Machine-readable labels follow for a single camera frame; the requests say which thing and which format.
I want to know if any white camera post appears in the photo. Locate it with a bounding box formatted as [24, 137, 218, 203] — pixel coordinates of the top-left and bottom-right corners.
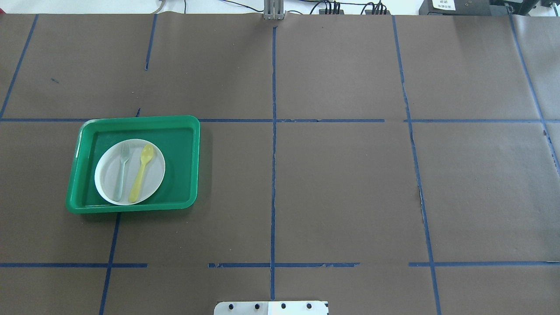
[213, 301, 329, 315]

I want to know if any pale green plastic fork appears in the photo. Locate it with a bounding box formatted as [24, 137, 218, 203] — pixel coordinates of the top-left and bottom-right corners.
[114, 141, 130, 201]

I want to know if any aluminium frame post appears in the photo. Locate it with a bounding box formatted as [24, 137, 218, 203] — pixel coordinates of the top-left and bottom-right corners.
[262, 0, 286, 21]

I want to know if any black computer box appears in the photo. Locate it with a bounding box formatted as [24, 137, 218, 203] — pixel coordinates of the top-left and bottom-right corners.
[418, 0, 509, 16]

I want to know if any far black orange adapter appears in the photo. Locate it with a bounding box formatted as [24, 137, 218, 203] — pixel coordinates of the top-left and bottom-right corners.
[312, 0, 343, 15]

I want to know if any yellow plastic spoon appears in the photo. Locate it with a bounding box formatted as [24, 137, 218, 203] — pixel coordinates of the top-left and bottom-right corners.
[128, 143, 154, 203]

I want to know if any near black orange adapter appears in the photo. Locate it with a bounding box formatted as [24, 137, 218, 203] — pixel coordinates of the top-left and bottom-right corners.
[360, 0, 390, 15]

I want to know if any white round plate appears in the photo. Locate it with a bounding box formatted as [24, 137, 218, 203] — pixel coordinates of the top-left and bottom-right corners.
[94, 138, 166, 206]

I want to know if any green plastic tray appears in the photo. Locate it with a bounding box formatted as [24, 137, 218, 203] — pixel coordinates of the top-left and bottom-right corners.
[66, 115, 200, 214]

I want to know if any black orange adapter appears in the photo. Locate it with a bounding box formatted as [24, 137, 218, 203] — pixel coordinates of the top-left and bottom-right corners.
[360, 0, 390, 15]
[312, 0, 343, 15]

